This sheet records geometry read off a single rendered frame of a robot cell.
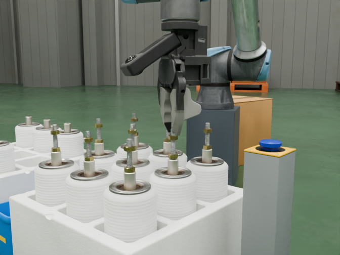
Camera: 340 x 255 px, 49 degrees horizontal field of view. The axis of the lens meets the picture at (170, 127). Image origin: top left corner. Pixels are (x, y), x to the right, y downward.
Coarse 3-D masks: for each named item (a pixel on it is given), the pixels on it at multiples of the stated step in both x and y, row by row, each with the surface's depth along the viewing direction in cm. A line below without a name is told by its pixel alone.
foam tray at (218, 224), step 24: (240, 192) 85; (24, 216) 78; (48, 216) 73; (192, 216) 72; (216, 216) 75; (240, 216) 83; (24, 240) 80; (48, 240) 73; (72, 240) 67; (96, 240) 62; (120, 240) 62; (144, 240) 62; (168, 240) 64; (192, 240) 70; (216, 240) 76; (240, 240) 84
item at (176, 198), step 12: (156, 180) 72; (168, 180) 71; (180, 180) 71; (192, 180) 73; (168, 192) 71; (180, 192) 71; (192, 192) 73; (168, 204) 72; (180, 204) 72; (192, 204) 74; (168, 216) 72; (180, 216) 72
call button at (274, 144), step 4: (264, 140) 69; (268, 140) 69; (272, 140) 69; (276, 140) 69; (260, 144) 68; (264, 144) 67; (268, 144) 67; (272, 144) 67; (276, 144) 67; (280, 144) 67; (264, 148) 68; (268, 148) 67; (272, 148) 67; (276, 148) 67
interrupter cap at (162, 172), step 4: (160, 168) 77; (164, 168) 78; (180, 168) 78; (184, 168) 78; (156, 172) 75; (160, 172) 75; (164, 172) 76; (180, 172) 76; (184, 172) 75; (188, 172) 75; (160, 176) 72; (164, 176) 72; (168, 176) 73; (172, 176) 73; (176, 176) 73; (180, 176) 72; (184, 176) 72; (188, 176) 73
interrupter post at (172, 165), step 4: (168, 160) 74; (172, 160) 74; (176, 160) 74; (168, 164) 74; (172, 164) 74; (176, 164) 74; (168, 168) 75; (172, 168) 74; (176, 168) 74; (168, 172) 75; (172, 172) 74; (176, 172) 74
